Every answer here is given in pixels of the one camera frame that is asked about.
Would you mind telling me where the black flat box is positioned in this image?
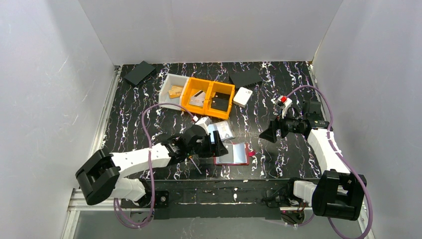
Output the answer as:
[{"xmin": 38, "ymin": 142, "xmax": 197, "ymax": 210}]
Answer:
[
  {"xmin": 229, "ymin": 69, "xmax": 263, "ymax": 90},
  {"xmin": 123, "ymin": 61, "xmax": 156, "ymax": 87}
]

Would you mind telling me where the silver VIP card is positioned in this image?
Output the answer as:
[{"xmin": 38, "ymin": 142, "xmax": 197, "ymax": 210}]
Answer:
[{"xmin": 189, "ymin": 90, "xmax": 206, "ymax": 108}]

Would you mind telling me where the red card holder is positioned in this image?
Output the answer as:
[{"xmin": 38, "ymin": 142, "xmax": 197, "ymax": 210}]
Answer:
[{"xmin": 214, "ymin": 142, "xmax": 256, "ymax": 165}]

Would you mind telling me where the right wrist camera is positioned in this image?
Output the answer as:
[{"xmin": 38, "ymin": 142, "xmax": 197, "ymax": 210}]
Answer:
[{"xmin": 275, "ymin": 96, "xmax": 292, "ymax": 119}]

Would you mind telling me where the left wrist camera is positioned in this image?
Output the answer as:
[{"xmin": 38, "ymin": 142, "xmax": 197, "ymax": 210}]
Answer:
[{"xmin": 193, "ymin": 116, "xmax": 211, "ymax": 134}]

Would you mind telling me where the aluminium table rail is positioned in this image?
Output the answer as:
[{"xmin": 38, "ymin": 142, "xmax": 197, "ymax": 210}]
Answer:
[{"xmin": 61, "ymin": 65, "xmax": 122, "ymax": 239}]

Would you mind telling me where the gold card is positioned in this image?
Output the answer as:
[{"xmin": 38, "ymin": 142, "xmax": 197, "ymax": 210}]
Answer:
[
  {"xmin": 168, "ymin": 89, "xmax": 182, "ymax": 99},
  {"xmin": 169, "ymin": 85, "xmax": 183, "ymax": 95}
]

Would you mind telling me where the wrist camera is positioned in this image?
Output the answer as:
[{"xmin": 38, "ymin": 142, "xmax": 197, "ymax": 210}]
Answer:
[
  {"xmin": 193, "ymin": 116, "xmax": 211, "ymax": 134},
  {"xmin": 275, "ymin": 96, "xmax": 292, "ymax": 119}
]

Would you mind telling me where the yellow bin with silver card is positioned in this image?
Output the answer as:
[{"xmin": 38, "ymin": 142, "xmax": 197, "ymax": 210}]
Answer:
[{"xmin": 181, "ymin": 77, "xmax": 211, "ymax": 115}]

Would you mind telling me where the white plastic bin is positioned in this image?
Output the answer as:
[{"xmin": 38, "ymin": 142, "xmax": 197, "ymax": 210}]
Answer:
[{"xmin": 158, "ymin": 74, "xmax": 189, "ymax": 111}]

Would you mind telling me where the black flat box left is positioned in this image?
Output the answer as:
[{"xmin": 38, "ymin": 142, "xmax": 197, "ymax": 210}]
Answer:
[{"xmin": 123, "ymin": 61, "xmax": 156, "ymax": 87}]

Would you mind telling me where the gold card in white bin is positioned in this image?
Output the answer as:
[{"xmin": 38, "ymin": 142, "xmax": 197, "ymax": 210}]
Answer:
[{"xmin": 169, "ymin": 85, "xmax": 183, "ymax": 95}]

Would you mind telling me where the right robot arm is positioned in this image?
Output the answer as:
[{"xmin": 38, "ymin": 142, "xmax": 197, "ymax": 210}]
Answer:
[{"xmin": 259, "ymin": 96, "xmax": 366, "ymax": 221}]

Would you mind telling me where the white small box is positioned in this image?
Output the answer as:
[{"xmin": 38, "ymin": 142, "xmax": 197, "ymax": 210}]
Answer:
[{"xmin": 233, "ymin": 87, "xmax": 253, "ymax": 108}]

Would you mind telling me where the yellow bin with black card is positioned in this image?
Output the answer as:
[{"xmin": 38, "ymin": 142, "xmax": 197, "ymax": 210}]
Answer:
[{"xmin": 204, "ymin": 81, "xmax": 235, "ymax": 120}]

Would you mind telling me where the grey card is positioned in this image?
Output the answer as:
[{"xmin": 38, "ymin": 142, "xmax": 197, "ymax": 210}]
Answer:
[{"xmin": 211, "ymin": 92, "xmax": 230, "ymax": 112}]

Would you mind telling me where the black yellow screwdriver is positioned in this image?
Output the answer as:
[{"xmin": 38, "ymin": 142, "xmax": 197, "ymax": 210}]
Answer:
[{"xmin": 188, "ymin": 156, "xmax": 202, "ymax": 175}]

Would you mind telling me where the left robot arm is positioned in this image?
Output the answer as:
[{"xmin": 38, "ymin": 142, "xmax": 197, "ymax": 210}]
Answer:
[{"xmin": 75, "ymin": 124, "xmax": 228, "ymax": 206}]

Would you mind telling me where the black flat box right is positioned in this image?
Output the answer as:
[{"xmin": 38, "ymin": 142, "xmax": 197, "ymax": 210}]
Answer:
[{"xmin": 229, "ymin": 69, "xmax": 263, "ymax": 90}]

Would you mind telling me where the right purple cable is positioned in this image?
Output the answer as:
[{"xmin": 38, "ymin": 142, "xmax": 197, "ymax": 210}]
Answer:
[{"xmin": 286, "ymin": 85, "xmax": 373, "ymax": 239}]

